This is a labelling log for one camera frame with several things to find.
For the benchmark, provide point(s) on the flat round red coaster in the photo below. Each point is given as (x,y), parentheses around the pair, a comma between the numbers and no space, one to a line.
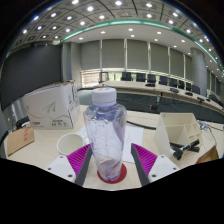
(121,176)

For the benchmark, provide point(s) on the white printed paper sheet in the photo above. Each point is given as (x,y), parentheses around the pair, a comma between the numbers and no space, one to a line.
(133,140)

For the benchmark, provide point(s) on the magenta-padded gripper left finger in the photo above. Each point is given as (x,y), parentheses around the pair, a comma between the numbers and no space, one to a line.
(78,159)

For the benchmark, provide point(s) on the large white cardboard box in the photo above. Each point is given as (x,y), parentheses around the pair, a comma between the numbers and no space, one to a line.
(50,106)

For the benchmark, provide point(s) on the white open organizer box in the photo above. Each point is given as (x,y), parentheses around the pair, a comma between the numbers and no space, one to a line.
(170,131)

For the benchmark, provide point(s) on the flat brown cardboard sheet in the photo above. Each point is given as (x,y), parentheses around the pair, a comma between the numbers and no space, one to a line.
(20,140)

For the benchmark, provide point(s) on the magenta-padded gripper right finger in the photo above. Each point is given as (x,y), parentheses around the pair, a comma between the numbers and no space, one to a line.
(146,159)

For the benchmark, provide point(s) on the ceiling lights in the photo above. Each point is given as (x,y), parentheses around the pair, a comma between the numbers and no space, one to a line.
(90,8)

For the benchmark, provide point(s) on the black tool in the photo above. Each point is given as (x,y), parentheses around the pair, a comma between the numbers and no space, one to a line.
(186,146)

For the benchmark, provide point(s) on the black power adapter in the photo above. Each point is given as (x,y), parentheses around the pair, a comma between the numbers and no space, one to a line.
(21,121)

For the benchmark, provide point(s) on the clear plastic water bottle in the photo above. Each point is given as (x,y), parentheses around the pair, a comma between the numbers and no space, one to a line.
(105,133)

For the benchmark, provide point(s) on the white cup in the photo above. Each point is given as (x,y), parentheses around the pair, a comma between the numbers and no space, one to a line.
(68,145)

